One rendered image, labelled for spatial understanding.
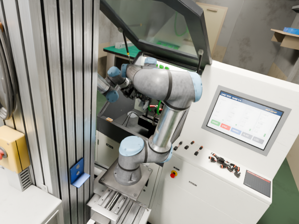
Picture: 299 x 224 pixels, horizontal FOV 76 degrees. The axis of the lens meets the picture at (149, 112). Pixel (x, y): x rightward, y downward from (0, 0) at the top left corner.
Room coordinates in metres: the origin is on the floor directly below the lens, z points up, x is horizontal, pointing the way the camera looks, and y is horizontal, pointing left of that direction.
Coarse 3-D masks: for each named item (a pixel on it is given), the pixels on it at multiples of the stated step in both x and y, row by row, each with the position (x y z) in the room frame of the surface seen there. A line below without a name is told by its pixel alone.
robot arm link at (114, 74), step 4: (112, 68) 1.19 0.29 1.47; (116, 68) 1.18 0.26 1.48; (108, 72) 1.18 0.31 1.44; (112, 72) 1.16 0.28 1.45; (116, 72) 1.17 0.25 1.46; (120, 72) 1.19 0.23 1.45; (108, 76) 1.17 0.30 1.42; (112, 76) 1.16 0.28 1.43; (116, 76) 1.17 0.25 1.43; (120, 76) 1.18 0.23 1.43; (112, 80) 1.16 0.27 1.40; (116, 80) 1.17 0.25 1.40; (120, 80) 1.19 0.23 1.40; (124, 80) 1.21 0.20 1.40; (120, 84) 1.20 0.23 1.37
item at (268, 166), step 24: (216, 72) 1.38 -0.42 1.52; (240, 72) 1.38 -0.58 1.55; (264, 96) 1.22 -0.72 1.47; (288, 96) 1.17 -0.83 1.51; (192, 120) 1.31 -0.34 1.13; (288, 120) 1.12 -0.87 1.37; (216, 144) 1.19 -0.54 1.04; (288, 144) 1.06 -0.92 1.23; (168, 168) 1.08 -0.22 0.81; (192, 168) 1.01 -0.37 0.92; (264, 168) 1.04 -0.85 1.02; (168, 192) 1.06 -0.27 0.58; (192, 192) 0.99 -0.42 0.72; (216, 192) 0.92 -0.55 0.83; (240, 192) 0.87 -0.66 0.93; (168, 216) 1.03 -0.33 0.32; (192, 216) 0.95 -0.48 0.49; (216, 216) 0.89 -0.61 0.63; (240, 216) 0.84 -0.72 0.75
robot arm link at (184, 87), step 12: (168, 72) 0.66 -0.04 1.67; (180, 72) 0.69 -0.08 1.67; (192, 72) 0.71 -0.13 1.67; (180, 84) 0.65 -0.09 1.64; (192, 84) 0.66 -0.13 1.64; (168, 96) 0.63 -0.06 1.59; (180, 96) 0.64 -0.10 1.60; (192, 96) 0.66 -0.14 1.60; (168, 108) 0.69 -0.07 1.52; (180, 108) 0.66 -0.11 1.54; (168, 120) 0.70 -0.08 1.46; (156, 132) 0.74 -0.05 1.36; (168, 132) 0.71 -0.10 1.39; (156, 144) 0.74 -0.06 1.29; (168, 144) 0.76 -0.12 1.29; (156, 156) 0.73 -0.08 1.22; (168, 156) 0.75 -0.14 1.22
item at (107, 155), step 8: (104, 136) 1.37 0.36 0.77; (104, 144) 1.37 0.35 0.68; (112, 144) 1.33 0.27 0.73; (104, 152) 1.36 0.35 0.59; (112, 152) 1.32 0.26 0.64; (104, 160) 1.36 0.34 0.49; (112, 160) 1.32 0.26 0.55; (152, 168) 1.14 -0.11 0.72; (152, 176) 1.13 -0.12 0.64; (152, 184) 1.13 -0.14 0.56; (144, 192) 1.15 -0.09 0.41; (152, 192) 1.12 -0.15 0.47; (144, 200) 1.14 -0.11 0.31
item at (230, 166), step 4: (212, 152) 1.12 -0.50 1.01; (216, 156) 1.08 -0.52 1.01; (212, 160) 1.05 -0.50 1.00; (216, 160) 1.06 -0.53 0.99; (220, 160) 1.04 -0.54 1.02; (224, 160) 1.04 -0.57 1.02; (224, 164) 1.02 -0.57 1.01; (228, 164) 1.03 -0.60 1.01; (232, 164) 1.02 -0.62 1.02; (228, 168) 1.00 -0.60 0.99; (232, 168) 1.00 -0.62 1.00; (236, 168) 1.00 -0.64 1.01; (236, 172) 0.98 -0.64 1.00; (240, 172) 0.98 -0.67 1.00; (236, 176) 0.95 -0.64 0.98
